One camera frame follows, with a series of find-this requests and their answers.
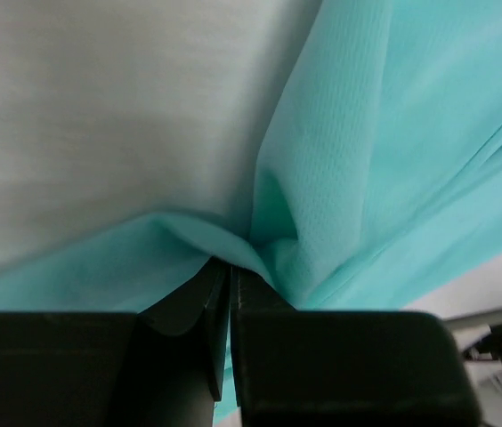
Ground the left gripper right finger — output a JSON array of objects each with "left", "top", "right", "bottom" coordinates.
[{"left": 231, "top": 268, "right": 346, "bottom": 426}]

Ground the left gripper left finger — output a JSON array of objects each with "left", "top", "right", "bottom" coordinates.
[{"left": 117, "top": 259, "right": 226, "bottom": 426}]

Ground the teal t shirt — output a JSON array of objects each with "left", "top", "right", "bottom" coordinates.
[{"left": 0, "top": 0, "right": 502, "bottom": 423}]

